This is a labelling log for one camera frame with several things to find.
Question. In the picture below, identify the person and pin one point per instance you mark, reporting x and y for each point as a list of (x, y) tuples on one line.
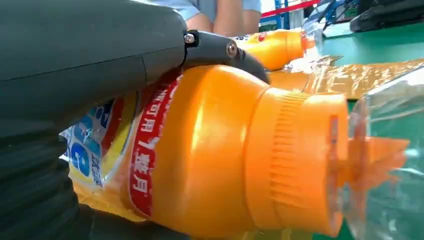
[(198, 6)]

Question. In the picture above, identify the yellow plastic sheet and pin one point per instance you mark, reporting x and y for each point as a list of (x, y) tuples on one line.
[(348, 78)]

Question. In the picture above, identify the orange detergent bottle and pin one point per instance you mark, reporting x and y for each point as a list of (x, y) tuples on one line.
[(275, 49), (215, 149)]

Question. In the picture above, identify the red metal post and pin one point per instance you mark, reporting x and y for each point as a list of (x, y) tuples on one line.
[(291, 7)]

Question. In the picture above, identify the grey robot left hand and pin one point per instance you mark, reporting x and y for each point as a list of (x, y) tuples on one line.
[(66, 49)]

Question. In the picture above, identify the small black handheld device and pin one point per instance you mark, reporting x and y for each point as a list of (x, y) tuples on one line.
[(387, 20)]

